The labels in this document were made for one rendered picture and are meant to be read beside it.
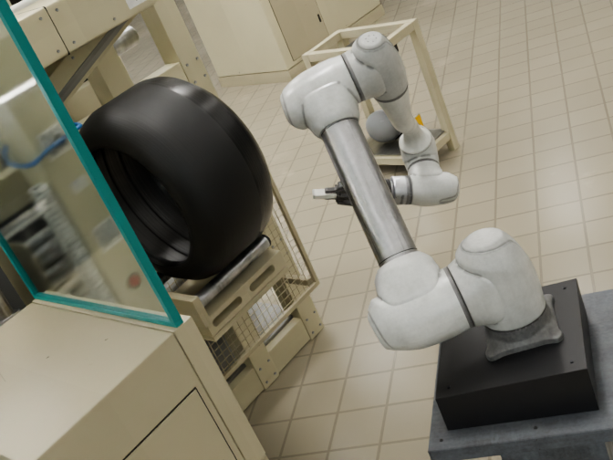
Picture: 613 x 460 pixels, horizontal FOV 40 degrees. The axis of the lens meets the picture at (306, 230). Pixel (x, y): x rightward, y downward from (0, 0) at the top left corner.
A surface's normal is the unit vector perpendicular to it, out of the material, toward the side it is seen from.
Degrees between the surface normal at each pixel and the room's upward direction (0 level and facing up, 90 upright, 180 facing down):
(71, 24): 90
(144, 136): 54
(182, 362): 90
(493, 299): 86
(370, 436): 0
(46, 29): 90
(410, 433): 0
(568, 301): 4
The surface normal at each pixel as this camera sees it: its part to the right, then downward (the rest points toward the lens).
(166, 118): 0.18, -0.61
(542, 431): -0.36, -0.83
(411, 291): -0.25, -0.25
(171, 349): 0.72, 0.04
